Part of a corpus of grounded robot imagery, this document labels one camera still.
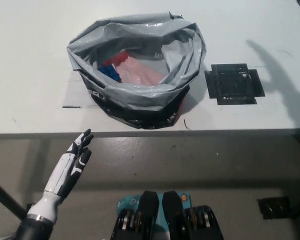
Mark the white and black left hand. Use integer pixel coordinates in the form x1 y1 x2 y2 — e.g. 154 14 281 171
27 128 95 223

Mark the grey plastic bag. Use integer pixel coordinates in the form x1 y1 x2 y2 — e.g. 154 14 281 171
66 11 207 130

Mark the black diagonal strut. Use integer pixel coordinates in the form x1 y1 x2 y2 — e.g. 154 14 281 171
0 176 28 221

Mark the clear tape patch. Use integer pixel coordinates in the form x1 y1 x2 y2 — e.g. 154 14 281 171
61 72 96 109

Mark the black tape square marker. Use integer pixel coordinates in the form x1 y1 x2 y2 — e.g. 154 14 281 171
204 63 266 106

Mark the black and teal robot torso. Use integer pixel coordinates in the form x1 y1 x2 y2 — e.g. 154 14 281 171
109 191 225 240

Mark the red plastic piece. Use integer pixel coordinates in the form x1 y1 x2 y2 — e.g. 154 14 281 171
103 51 129 66

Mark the pink plastic sheet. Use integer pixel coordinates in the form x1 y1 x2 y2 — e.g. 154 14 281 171
114 56 166 86

